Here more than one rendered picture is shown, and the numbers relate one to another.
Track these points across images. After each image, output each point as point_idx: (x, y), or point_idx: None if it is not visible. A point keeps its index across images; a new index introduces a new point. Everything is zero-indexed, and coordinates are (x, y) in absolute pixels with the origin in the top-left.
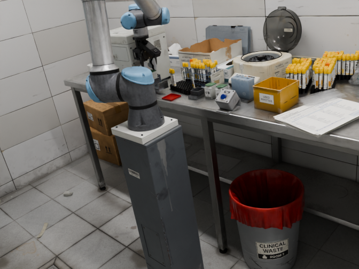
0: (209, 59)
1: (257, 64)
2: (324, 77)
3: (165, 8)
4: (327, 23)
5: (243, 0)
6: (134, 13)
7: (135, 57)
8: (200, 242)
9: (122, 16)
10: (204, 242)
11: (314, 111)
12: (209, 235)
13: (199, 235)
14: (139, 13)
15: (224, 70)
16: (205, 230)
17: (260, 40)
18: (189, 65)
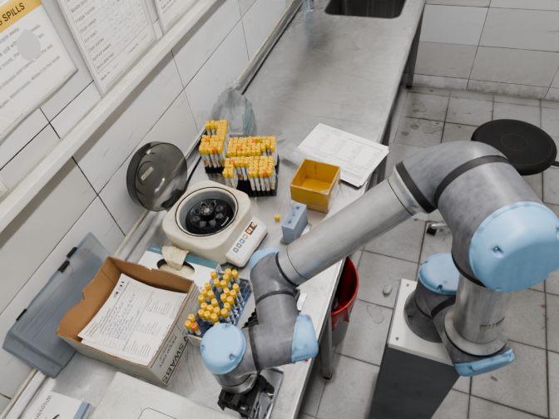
0: (195, 291)
1: (247, 206)
2: (275, 147)
3: (269, 247)
4: (162, 127)
5: (50, 211)
6: (289, 315)
7: (254, 415)
8: (323, 410)
9: (314, 337)
10: (320, 404)
11: (338, 158)
12: (306, 403)
13: (310, 416)
14: (289, 302)
15: (215, 271)
16: (299, 412)
17: (110, 232)
18: (175, 347)
